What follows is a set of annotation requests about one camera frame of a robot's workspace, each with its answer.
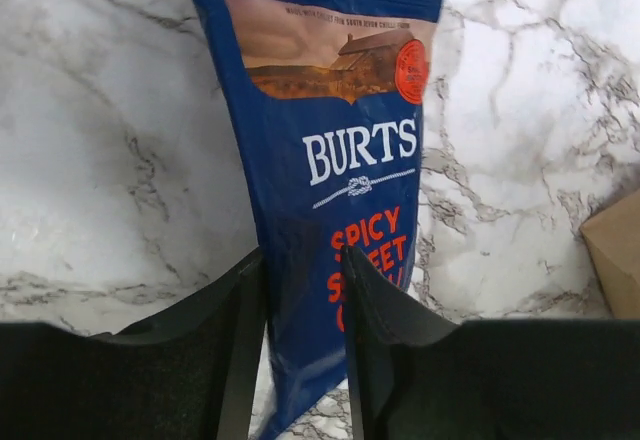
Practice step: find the brown paper bag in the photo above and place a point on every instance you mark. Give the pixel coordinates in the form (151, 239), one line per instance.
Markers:
(612, 238)

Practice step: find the blue Burts crisps bag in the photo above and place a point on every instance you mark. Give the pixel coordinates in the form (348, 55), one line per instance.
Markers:
(325, 99)

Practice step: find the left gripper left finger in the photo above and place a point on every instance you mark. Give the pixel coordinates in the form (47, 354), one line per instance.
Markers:
(186, 372)

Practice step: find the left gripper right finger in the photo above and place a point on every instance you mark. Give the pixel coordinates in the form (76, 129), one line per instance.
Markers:
(413, 374)

